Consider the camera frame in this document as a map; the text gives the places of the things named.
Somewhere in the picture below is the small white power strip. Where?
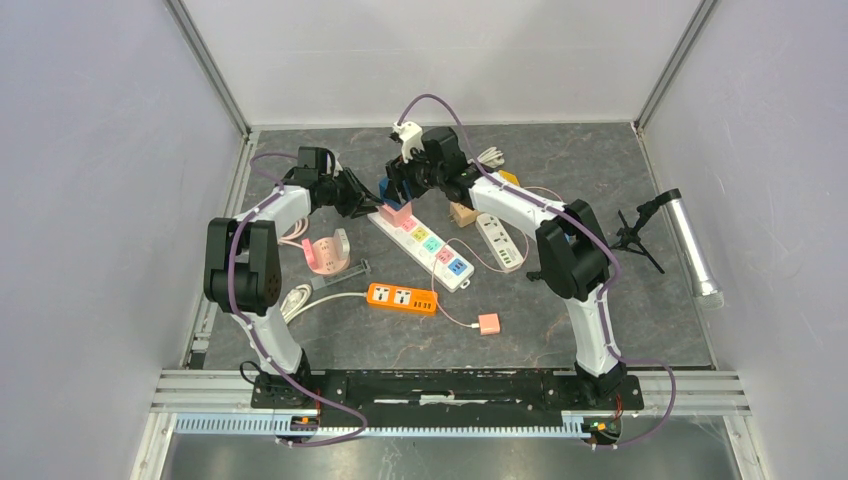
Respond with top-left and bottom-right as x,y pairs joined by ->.
475,213 -> 524,272

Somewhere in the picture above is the silver microphone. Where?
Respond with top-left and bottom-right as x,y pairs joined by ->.
664,189 -> 724,310

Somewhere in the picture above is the tan wooden cube socket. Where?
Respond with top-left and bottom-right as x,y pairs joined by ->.
449,202 -> 479,228

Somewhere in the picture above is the grey flat bracket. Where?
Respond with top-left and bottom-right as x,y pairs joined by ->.
310,259 -> 371,290

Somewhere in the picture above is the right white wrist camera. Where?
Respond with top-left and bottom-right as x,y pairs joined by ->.
390,121 -> 424,163

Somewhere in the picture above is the black mini tripod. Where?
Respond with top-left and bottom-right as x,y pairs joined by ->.
610,189 -> 682,274

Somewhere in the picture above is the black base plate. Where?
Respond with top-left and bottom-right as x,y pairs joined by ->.
251,368 -> 645,428

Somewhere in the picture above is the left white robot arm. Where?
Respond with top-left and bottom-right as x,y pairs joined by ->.
203,147 -> 382,408

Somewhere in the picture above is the pink round socket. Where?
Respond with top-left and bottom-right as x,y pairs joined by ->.
301,228 -> 351,276

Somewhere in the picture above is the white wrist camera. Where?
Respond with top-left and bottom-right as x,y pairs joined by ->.
325,150 -> 341,176
390,121 -> 424,163

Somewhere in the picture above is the orange power strip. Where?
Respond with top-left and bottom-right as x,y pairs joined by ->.
365,283 -> 438,316

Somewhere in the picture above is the pink thin charging cable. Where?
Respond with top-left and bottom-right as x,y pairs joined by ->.
430,185 -> 568,329

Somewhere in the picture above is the pink cube socket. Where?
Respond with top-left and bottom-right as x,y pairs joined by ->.
378,203 -> 412,227

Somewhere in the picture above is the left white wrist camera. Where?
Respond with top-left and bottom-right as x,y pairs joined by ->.
325,150 -> 341,176

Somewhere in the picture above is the long white power strip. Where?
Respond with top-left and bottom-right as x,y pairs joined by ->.
367,210 -> 475,292

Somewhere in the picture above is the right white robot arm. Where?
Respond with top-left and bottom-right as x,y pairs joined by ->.
383,122 -> 627,408

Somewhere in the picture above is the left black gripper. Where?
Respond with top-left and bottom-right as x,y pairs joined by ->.
320,170 -> 383,222

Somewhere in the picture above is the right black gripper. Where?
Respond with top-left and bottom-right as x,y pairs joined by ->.
384,142 -> 445,206

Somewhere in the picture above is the blue cube socket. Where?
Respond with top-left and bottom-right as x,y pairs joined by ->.
378,177 -> 406,211

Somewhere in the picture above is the pink charger plug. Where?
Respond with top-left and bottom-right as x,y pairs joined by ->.
477,313 -> 501,336

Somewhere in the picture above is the yellow cube socket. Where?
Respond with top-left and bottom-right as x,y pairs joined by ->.
498,170 -> 520,186

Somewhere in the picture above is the white orange-strip cord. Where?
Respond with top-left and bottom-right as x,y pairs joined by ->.
280,283 -> 367,326

